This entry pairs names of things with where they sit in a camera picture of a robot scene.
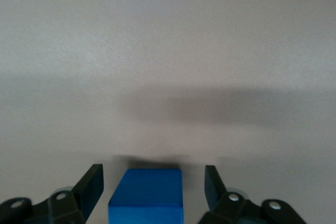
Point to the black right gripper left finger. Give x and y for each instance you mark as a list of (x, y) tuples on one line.
[(89, 190)]

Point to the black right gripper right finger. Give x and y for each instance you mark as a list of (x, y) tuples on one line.
[(214, 190)]

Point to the blue wooden cube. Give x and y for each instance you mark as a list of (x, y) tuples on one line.
[(147, 195)]

